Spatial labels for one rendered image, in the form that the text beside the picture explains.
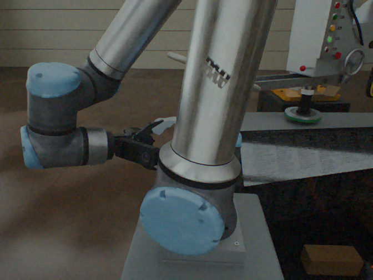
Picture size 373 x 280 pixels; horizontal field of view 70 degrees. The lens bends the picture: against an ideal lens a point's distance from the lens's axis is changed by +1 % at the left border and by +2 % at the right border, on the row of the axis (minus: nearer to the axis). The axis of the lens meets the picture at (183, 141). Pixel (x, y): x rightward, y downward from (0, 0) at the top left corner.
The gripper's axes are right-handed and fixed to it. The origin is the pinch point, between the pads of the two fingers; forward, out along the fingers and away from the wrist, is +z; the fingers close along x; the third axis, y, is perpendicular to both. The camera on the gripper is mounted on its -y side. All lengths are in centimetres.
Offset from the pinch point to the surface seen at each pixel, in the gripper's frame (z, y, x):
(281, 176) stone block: 86, 26, 28
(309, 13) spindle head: 94, 36, -59
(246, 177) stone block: 69, 36, 31
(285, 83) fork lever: 87, 36, -22
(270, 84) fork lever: 76, 38, -20
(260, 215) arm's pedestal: 26.2, -10.4, 21.2
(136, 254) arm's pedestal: -11.8, -3.5, 28.6
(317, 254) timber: 111, 10, 74
